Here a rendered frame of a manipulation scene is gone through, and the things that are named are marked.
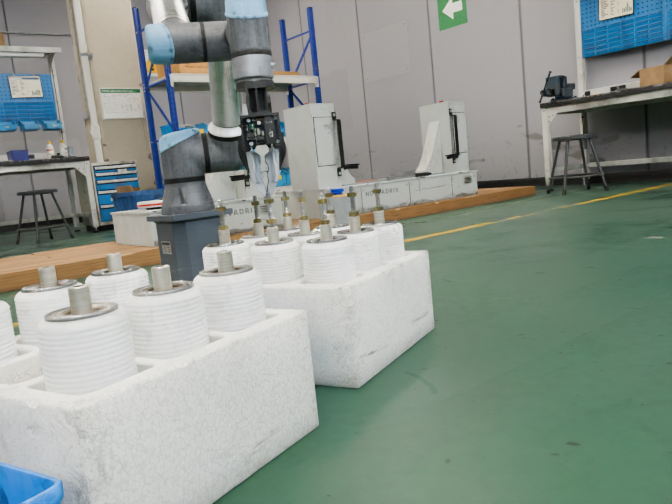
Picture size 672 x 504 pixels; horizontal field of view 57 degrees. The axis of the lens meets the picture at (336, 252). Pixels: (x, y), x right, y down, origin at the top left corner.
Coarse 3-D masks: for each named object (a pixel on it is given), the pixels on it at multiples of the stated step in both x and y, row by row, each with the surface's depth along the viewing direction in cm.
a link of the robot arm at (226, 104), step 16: (192, 0) 148; (208, 0) 149; (224, 0) 150; (192, 16) 151; (208, 16) 152; (224, 16) 152; (208, 64) 163; (224, 64) 161; (224, 80) 163; (224, 96) 166; (240, 96) 169; (224, 112) 169; (240, 112) 171; (208, 128) 174; (224, 128) 172; (240, 128) 173; (208, 144) 174; (224, 144) 173; (224, 160) 176; (240, 160) 177
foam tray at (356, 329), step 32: (416, 256) 132; (288, 288) 111; (320, 288) 108; (352, 288) 106; (384, 288) 118; (416, 288) 132; (320, 320) 109; (352, 320) 106; (384, 320) 117; (416, 320) 131; (320, 352) 110; (352, 352) 107; (384, 352) 117; (320, 384) 111; (352, 384) 108
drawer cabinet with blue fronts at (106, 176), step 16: (80, 176) 655; (96, 176) 626; (112, 176) 636; (128, 176) 646; (80, 192) 663; (96, 192) 628; (112, 192) 636; (96, 208) 632; (112, 208) 637; (112, 224) 645
